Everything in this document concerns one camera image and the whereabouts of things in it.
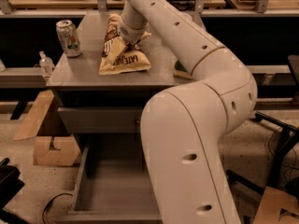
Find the cardboard box left floor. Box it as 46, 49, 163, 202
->
33, 136, 80, 167

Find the wooden workbench shelf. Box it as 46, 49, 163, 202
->
0, 0, 299, 17

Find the open grey lower drawer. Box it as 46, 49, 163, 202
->
56, 133, 162, 224

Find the cardboard piece bottom right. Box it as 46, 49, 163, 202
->
253, 187, 299, 224

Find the small clear plastic bottle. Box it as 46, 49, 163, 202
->
39, 51, 55, 75

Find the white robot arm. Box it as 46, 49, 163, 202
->
119, 0, 257, 224

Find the grey drawer cabinet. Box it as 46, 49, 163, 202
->
47, 12, 188, 148

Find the black chair base right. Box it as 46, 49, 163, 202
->
226, 111, 299, 195

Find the green soda can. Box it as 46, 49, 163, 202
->
56, 20, 81, 58

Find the brown chip bag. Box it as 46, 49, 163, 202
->
98, 14, 151, 76

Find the flat cardboard piece left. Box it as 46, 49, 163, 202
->
14, 90, 55, 141

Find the green yellow sponge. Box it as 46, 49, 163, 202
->
173, 61, 192, 79

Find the black object bottom left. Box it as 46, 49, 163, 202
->
0, 158, 29, 224

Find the black cable on floor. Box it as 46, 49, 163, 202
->
41, 192, 74, 224

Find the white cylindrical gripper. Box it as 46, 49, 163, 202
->
106, 3, 151, 64

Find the closed grey upper drawer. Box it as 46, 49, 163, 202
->
58, 106, 142, 133

